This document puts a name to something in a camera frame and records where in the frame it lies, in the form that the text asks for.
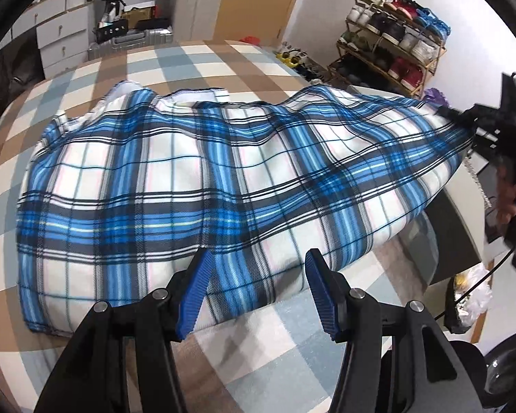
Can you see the red plastic bag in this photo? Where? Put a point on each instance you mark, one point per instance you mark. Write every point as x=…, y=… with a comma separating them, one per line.
x=250, y=39

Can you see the pair of white sneakers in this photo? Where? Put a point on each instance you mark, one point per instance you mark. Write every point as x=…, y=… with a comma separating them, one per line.
x=292, y=47

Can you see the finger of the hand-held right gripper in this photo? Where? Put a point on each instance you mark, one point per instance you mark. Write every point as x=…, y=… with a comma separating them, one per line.
x=473, y=119

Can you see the silver suitcase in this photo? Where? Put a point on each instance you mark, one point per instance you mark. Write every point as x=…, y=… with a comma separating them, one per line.
x=129, y=43

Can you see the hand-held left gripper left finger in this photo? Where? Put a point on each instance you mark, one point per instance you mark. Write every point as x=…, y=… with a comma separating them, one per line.
x=193, y=297

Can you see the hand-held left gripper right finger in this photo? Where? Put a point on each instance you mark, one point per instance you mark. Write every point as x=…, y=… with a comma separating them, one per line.
x=324, y=297

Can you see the black round object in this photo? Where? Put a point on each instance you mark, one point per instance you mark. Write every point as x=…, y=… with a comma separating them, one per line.
x=499, y=374

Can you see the black flat box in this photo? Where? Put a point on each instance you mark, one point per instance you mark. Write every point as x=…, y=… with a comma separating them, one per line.
x=152, y=23

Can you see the black open box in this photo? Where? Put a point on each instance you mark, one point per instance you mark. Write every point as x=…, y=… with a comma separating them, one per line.
x=112, y=31

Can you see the blue plaid shirt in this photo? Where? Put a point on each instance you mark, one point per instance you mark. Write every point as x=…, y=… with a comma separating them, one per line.
x=198, y=189

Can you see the wooden door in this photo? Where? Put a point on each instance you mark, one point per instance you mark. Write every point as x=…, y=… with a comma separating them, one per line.
x=258, y=0

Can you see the white plastic bag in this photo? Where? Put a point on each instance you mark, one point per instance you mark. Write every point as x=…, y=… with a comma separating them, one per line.
x=475, y=301

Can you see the person's right hand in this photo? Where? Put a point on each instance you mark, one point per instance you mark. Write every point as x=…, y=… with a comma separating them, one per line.
x=509, y=198

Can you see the pair of dark shoes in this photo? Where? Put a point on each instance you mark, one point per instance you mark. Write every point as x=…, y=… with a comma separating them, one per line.
x=313, y=72

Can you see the black duffel bag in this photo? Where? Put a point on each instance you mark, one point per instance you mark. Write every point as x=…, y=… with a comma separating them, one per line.
x=26, y=60

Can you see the brown cardboard box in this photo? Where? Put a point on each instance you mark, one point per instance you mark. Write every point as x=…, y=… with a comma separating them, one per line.
x=137, y=16

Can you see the white cabinet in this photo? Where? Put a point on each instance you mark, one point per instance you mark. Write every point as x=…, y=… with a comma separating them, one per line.
x=200, y=0

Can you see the pair of yellow shoes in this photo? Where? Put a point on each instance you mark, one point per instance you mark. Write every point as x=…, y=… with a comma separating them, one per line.
x=288, y=59

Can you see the white desk with drawers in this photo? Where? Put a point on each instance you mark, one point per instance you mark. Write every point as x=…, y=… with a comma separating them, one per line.
x=60, y=30

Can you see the purple bag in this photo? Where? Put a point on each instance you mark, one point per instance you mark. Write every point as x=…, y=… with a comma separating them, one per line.
x=435, y=98

